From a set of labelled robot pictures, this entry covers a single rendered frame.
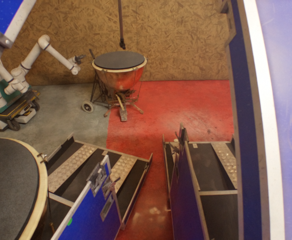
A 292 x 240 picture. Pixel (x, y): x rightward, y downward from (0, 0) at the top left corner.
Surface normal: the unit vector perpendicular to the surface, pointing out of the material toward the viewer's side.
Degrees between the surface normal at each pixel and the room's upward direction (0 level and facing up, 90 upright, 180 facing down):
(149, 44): 90
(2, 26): 90
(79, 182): 2
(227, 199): 0
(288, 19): 42
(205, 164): 2
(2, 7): 90
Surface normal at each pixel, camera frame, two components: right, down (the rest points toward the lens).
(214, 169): 0.00, -0.81
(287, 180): 0.00, -0.18
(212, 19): 0.06, 0.61
